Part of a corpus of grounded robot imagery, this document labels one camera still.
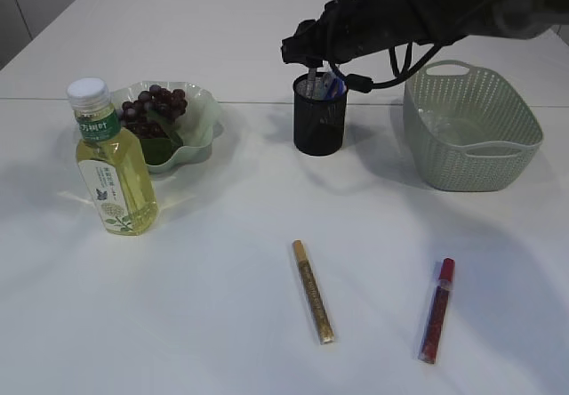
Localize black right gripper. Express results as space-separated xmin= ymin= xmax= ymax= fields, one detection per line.
xmin=280 ymin=1 xmax=383 ymax=69

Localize blue scissors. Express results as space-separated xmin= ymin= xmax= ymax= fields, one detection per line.
xmin=323 ymin=77 xmax=346 ymax=101

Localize silver glitter glue pen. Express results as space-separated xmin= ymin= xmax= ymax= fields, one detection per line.
xmin=305 ymin=68 xmax=317 ymax=99

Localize clear plastic sheet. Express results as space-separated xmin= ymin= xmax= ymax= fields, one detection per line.
xmin=418 ymin=109 xmax=453 ymax=137

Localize purple grape bunch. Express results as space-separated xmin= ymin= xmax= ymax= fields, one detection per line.
xmin=116 ymin=84 xmax=188 ymax=165

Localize jasmine tea bottle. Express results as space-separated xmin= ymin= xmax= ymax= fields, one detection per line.
xmin=67 ymin=77 xmax=158 ymax=236

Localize red glitter glue pen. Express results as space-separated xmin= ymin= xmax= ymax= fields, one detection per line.
xmin=419 ymin=258 xmax=455 ymax=365

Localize clear plastic ruler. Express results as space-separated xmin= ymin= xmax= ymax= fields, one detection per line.
xmin=322 ymin=71 xmax=334 ymax=91

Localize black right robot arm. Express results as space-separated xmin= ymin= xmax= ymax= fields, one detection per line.
xmin=281 ymin=0 xmax=568 ymax=68

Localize black mesh pen holder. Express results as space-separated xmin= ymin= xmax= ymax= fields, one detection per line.
xmin=293 ymin=74 xmax=349 ymax=157

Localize green woven plastic basket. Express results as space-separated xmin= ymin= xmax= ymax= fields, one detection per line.
xmin=403 ymin=60 xmax=543 ymax=192

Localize green wavy plate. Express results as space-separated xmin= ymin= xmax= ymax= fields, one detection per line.
xmin=108 ymin=80 xmax=225 ymax=175

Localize gold glitter glue pen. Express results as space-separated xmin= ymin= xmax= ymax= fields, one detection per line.
xmin=293 ymin=240 xmax=335 ymax=344

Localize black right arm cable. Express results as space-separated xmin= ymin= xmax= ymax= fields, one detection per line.
xmin=328 ymin=0 xmax=569 ymax=94

